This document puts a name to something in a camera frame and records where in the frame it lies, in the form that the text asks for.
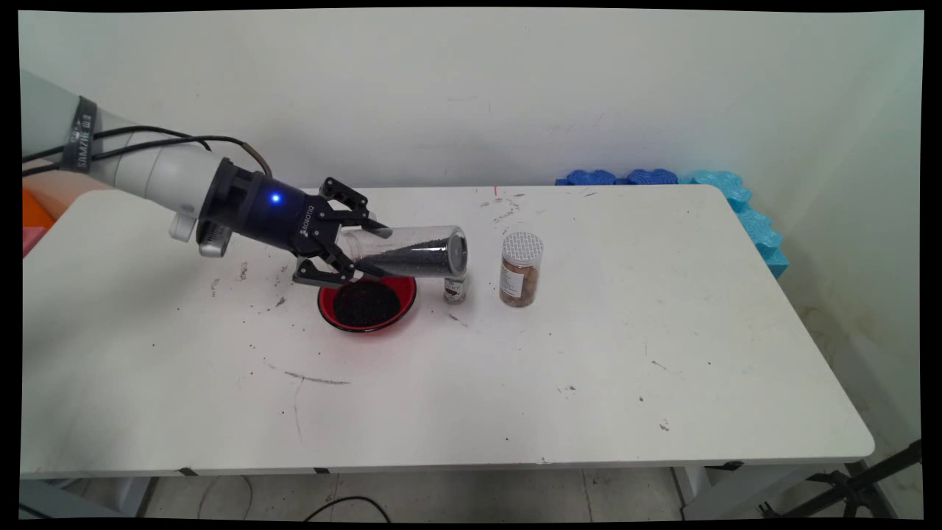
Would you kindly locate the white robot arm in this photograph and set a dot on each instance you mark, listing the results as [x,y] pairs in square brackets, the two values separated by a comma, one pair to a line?
[162,173]

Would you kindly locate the light blue foam mat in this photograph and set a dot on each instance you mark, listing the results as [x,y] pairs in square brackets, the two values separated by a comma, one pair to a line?
[758,228]

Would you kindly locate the orange foam piece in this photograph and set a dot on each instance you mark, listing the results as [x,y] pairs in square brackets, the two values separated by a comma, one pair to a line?
[33,210]

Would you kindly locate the red bowl with black seeds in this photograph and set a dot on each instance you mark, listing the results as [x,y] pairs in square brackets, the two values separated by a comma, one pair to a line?
[366,305]

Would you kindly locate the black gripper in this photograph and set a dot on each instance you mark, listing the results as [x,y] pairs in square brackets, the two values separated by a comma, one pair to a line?
[265,210]

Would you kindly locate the pink foam piece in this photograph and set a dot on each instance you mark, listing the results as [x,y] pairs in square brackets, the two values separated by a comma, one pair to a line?
[31,239]

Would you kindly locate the black tripod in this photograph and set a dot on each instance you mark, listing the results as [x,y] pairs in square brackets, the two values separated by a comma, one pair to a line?
[854,486]

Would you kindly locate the silver lid jar brown contents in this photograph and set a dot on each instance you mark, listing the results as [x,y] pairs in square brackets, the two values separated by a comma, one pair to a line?
[521,276]

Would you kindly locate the clear jar with black seeds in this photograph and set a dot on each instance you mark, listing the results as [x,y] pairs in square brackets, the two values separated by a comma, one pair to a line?
[419,254]

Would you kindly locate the green cap spice bottle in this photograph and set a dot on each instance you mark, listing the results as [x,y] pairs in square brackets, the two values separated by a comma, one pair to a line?
[455,288]

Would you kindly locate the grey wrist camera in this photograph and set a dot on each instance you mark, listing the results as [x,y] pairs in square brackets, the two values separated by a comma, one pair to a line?
[210,239]

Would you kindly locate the white table leg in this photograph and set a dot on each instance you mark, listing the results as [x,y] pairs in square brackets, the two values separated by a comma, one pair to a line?
[88,497]
[736,489]

